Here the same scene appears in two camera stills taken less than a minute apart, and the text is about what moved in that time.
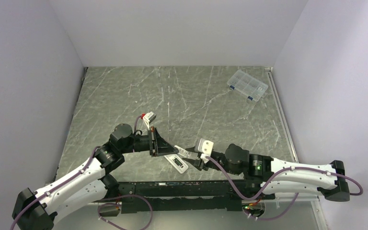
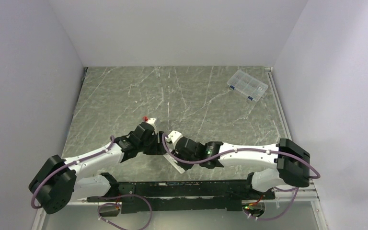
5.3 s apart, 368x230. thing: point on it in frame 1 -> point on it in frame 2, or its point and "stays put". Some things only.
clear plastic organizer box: [247, 85] stays put
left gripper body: [152, 137] stays put
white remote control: [177, 162] stays put
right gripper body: [211, 164] -> [192, 158]
